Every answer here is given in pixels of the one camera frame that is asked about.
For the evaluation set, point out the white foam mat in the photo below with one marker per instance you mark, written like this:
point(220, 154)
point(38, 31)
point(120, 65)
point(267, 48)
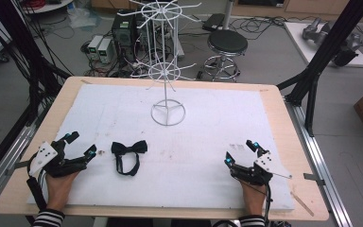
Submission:
point(186, 176)

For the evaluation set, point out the metal table clamp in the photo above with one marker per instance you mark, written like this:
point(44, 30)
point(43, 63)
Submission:
point(313, 178)
point(15, 167)

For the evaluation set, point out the round white table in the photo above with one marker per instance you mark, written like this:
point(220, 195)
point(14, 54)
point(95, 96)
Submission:
point(48, 6)

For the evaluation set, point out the white floor board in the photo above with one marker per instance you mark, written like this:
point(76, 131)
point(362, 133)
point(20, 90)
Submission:
point(299, 41)

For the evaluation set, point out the thin wooden stick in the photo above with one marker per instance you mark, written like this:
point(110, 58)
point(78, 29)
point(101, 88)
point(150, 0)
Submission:
point(302, 204)

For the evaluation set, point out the person's left hand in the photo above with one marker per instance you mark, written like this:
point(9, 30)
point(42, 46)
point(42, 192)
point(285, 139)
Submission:
point(60, 190)

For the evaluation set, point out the black flat box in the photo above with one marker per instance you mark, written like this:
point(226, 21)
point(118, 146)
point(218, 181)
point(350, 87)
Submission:
point(213, 22)

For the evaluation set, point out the aluminium table rail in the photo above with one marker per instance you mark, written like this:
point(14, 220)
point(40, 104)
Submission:
point(9, 157)
point(321, 164)

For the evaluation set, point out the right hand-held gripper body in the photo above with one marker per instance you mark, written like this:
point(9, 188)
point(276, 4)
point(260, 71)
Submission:
point(258, 171)

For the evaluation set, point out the white bench power supply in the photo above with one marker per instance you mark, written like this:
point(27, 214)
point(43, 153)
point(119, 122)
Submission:
point(105, 50)
point(94, 45)

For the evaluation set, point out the black frame stand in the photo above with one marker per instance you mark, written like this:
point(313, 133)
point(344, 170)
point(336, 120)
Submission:
point(22, 41)
point(327, 50)

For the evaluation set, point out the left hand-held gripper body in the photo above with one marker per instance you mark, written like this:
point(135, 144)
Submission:
point(54, 164)

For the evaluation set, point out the person's right hand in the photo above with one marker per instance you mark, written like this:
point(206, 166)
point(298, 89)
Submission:
point(253, 198)

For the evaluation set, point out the silver metal pole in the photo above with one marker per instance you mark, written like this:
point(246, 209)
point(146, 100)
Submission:
point(228, 14)

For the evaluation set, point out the black computer tower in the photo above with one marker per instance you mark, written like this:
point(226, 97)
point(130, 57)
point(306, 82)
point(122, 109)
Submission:
point(124, 34)

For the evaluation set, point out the black round stool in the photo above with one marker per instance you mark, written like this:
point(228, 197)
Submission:
point(227, 42)

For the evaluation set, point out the clear plastic bag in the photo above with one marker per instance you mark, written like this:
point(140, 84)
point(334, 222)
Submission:
point(83, 17)

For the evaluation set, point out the black bow tie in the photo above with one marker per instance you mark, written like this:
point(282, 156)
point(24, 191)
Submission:
point(129, 148)

